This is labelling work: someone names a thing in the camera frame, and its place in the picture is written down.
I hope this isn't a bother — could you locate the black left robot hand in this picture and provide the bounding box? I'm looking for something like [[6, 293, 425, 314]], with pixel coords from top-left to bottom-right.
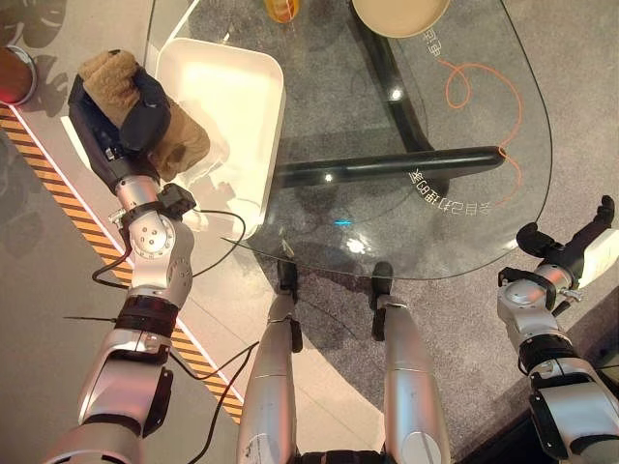
[[67, 66, 171, 196]]

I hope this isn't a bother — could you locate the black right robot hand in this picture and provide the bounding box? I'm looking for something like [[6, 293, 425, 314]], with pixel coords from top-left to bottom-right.
[[516, 194, 619, 289]]

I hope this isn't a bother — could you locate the brown fuzzy cloth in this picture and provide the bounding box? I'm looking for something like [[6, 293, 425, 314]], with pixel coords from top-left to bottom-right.
[[77, 49, 212, 182]]

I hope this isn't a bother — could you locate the white rectangular basket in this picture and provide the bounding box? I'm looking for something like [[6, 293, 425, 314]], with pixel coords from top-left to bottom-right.
[[154, 37, 287, 242]]

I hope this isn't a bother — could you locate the round red metal-rimmed container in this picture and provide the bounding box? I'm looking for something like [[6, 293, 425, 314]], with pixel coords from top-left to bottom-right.
[[0, 44, 38, 105]]

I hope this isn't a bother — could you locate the yellow black hazard tape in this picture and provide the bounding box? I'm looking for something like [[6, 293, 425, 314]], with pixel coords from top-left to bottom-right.
[[0, 106, 245, 425]]

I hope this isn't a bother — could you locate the orange translucent cup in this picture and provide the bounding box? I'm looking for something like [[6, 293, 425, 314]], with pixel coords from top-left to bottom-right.
[[263, 0, 304, 24]]

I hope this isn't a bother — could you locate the round beige bowl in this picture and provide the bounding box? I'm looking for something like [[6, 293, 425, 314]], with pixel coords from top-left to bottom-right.
[[350, 0, 451, 39]]

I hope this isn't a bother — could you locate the silver left robot leg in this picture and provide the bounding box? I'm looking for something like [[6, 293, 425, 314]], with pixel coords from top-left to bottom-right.
[[237, 259, 305, 464]]

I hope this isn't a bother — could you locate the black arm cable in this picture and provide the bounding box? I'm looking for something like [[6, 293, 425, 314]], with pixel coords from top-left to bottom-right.
[[91, 208, 261, 464]]

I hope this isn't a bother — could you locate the black table leg frame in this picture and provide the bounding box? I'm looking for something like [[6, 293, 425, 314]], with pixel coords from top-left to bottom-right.
[[275, 14, 508, 189]]

